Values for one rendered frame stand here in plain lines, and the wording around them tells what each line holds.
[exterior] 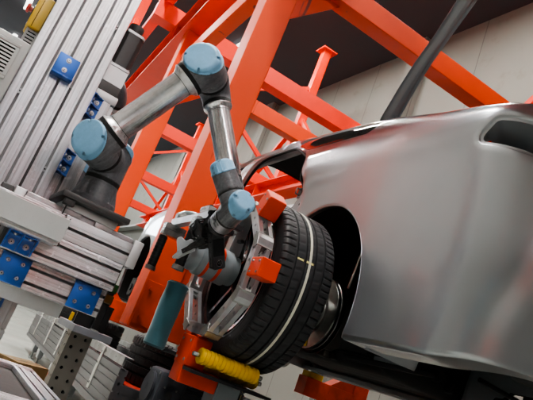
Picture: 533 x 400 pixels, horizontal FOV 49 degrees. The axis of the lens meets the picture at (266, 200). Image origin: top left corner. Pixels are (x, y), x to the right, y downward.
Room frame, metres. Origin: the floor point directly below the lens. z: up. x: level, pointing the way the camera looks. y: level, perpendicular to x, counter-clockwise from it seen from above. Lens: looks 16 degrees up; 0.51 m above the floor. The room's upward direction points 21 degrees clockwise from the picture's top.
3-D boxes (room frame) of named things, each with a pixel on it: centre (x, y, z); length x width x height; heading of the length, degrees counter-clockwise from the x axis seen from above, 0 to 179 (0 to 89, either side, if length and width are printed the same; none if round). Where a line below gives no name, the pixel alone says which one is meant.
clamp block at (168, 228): (2.35, 0.31, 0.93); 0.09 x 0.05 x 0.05; 113
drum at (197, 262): (2.25, 0.12, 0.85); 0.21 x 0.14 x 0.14; 113
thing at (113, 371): (3.94, 0.79, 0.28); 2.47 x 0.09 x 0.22; 23
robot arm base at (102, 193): (1.87, 0.52, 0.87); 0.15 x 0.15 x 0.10
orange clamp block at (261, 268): (1.99, -0.08, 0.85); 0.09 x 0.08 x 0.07; 23
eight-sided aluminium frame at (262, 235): (2.27, 0.05, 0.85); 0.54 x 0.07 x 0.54; 23
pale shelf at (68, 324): (2.75, 0.56, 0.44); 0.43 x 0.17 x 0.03; 23
